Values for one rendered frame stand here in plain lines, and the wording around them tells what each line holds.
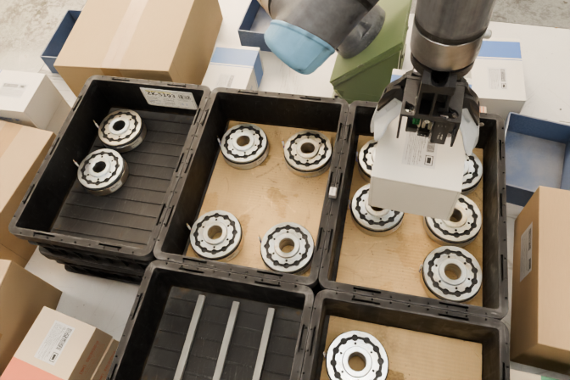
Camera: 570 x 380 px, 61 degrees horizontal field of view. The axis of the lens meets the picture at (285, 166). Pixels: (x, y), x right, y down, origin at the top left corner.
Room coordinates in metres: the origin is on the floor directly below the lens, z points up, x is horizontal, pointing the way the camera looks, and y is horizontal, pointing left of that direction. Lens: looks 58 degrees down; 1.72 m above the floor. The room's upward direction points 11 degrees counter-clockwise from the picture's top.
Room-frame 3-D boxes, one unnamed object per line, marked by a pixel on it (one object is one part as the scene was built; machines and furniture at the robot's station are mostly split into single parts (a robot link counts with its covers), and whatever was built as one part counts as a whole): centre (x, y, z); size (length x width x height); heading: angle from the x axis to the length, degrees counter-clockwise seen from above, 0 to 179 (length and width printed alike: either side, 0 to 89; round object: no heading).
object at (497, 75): (0.74, -0.55, 0.74); 0.20 x 0.12 x 0.09; 161
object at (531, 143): (0.50, -0.55, 0.74); 0.20 x 0.15 x 0.07; 149
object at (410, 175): (0.39, -0.21, 1.09); 0.20 x 0.12 x 0.09; 155
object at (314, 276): (0.49, 0.05, 0.92); 0.40 x 0.30 x 0.02; 159
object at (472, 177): (0.46, -0.34, 0.86); 0.10 x 0.10 x 0.01
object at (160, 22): (1.07, 0.30, 0.80); 0.40 x 0.30 x 0.20; 162
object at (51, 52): (1.19, 0.53, 0.74); 0.20 x 0.15 x 0.07; 160
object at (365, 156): (0.51, -0.20, 0.86); 0.10 x 0.10 x 0.01
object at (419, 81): (0.36, -0.20, 1.25); 0.09 x 0.08 x 0.12; 155
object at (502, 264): (0.38, -0.23, 0.92); 0.40 x 0.30 x 0.02; 159
